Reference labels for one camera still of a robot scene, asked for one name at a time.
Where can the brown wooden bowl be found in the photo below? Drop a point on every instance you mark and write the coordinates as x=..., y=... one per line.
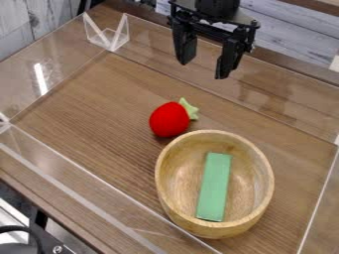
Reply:
x=178, y=178

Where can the black metal table frame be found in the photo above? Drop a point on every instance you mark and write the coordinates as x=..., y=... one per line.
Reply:
x=53, y=245

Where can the red plush strawberry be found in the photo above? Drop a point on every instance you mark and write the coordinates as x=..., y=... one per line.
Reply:
x=172, y=118

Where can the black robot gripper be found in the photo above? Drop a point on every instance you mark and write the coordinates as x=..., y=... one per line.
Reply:
x=217, y=19

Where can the green rectangular block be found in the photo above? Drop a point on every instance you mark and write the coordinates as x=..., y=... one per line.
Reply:
x=214, y=187

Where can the clear acrylic corner bracket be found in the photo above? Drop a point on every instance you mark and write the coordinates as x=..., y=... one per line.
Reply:
x=109, y=39

